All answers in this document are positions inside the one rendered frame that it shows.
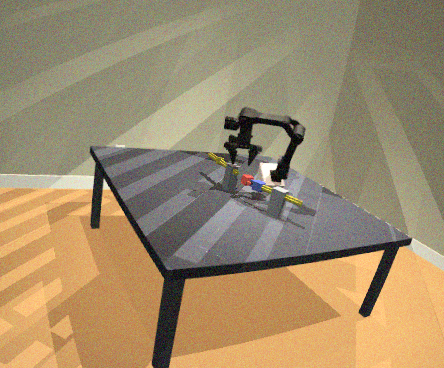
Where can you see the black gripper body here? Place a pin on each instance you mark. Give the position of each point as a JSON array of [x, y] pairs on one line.
[[244, 143]]

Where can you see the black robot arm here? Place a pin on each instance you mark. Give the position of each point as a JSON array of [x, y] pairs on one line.
[[249, 116]]

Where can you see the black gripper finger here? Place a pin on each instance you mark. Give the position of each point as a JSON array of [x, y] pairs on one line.
[[252, 155], [233, 154]]

